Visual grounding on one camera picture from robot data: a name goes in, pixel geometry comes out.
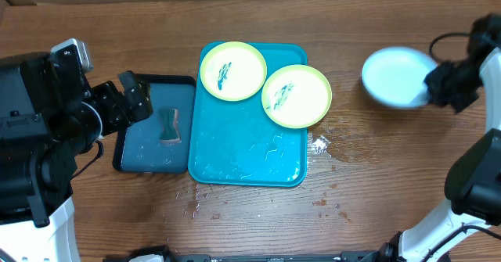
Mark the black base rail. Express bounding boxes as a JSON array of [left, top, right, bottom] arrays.
[[103, 246, 380, 262]]

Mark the light blue plate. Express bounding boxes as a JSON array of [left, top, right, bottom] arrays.
[[362, 47, 438, 109]]

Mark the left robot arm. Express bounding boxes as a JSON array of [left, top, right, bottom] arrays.
[[1, 49, 153, 261]]

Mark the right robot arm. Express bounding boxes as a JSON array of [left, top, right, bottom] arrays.
[[363, 47, 500, 262]]

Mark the orange green scrub sponge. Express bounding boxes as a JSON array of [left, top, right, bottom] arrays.
[[158, 108, 181, 144]]

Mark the black plastic tray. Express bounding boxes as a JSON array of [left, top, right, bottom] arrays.
[[113, 74, 196, 174]]

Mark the yellow-green plate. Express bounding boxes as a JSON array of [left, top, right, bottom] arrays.
[[261, 64, 333, 129], [200, 41, 268, 102]]

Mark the teal plastic tray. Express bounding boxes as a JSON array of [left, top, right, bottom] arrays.
[[187, 41, 308, 188]]

